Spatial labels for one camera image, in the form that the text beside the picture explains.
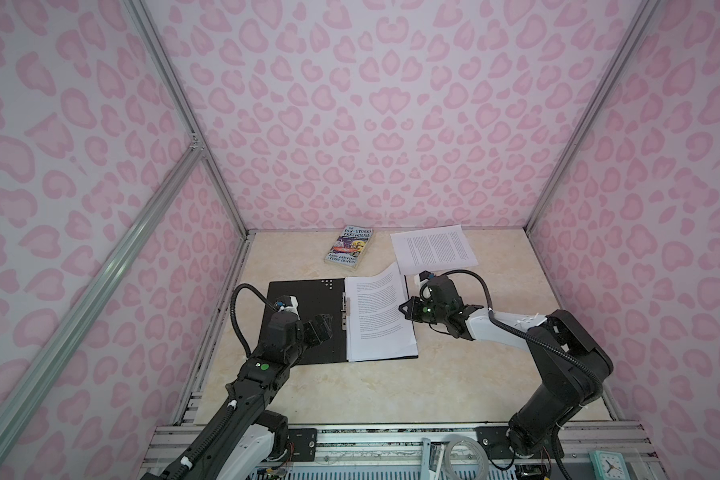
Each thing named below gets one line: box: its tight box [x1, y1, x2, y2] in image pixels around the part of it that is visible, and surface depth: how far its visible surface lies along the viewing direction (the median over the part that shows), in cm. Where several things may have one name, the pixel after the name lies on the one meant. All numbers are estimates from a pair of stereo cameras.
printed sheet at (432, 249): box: [390, 224, 479, 275], surface depth 116 cm
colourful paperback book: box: [324, 225, 374, 271], surface depth 115 cm
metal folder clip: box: [341, 292, 351, 330], surface depth 100 cm
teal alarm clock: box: [588, 450, 631, 480], surface depth 70 cm
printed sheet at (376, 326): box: [346, 262, 418, 362], surface depth 95 cm
